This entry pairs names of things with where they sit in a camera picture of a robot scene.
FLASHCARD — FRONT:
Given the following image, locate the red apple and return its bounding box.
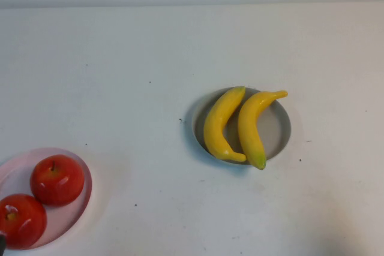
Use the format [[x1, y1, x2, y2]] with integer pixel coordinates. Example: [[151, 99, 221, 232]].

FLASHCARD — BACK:
[[29, 153, 85, 207], [0, 193, 48, 249]]

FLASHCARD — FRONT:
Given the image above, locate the yellow banana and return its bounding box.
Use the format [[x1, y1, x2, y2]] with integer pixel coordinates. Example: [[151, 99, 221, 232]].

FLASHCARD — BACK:
[[237, 89, 289, 170], [203, 85, 247, 163]]

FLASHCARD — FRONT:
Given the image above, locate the pink round plate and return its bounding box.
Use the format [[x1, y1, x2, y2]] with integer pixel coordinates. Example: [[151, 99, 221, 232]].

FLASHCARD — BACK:
[[0, 147, 93, 251]]

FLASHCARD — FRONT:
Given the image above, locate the grey-blue round plate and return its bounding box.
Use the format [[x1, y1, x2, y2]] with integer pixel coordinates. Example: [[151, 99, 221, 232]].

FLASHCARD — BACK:
[[191, 87, 292, 167]]

